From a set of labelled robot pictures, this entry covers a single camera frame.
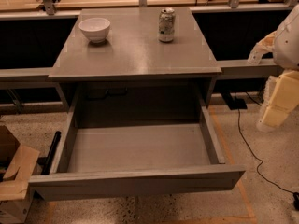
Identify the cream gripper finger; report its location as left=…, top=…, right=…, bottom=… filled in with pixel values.
left=257, top=70, right=299, bottom=132
left=251, top=31, right=276, bottom=56

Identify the grey top drawer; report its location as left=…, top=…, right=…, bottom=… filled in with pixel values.
left=28, top=83, right=247, bottom=202

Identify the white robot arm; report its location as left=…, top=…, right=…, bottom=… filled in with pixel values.
left=248, top=5, right=299, bottom=132

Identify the grey drawer cabinet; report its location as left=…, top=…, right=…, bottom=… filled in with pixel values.
left=49, top=7, right=221, bottom=135

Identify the clear sanitizer bottle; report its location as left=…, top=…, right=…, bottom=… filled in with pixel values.
left=248, top=44, right=263, bottom=65

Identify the crumpled drink can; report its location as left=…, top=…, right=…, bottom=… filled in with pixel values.
left=158, top=7, right=176, bottom=42

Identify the white ceramic bowl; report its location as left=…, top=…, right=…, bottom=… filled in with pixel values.
left=78, top=18, right=110, bottom=43

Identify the black metal stand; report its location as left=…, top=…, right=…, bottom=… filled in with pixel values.
left=37, top=131, right=61, bottom=175

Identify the open cardboard box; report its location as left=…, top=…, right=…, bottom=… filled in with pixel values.
left=0, top=126, right=39, bottom=224

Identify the black floor cable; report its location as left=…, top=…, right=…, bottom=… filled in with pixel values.
left=236, top=91, right=299, bottom=211

